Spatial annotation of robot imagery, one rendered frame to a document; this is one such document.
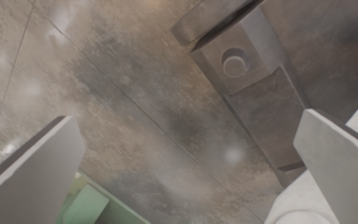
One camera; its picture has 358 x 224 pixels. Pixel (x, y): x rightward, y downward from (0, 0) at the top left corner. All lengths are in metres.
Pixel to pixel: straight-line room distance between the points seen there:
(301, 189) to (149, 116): 0.61
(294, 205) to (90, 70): 0.72
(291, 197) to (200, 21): 0.29
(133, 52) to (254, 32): 0.41
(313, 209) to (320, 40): 0.30
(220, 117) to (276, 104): 0.29
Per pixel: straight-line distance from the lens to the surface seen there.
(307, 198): 0.23
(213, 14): 0.37
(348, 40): 0.45
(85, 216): 1.28
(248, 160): 0.81
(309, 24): 0.42
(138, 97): 0.73
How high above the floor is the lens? 0.56
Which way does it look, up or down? 53 degrees down
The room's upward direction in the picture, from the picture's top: 155 degrees counter-clockwise
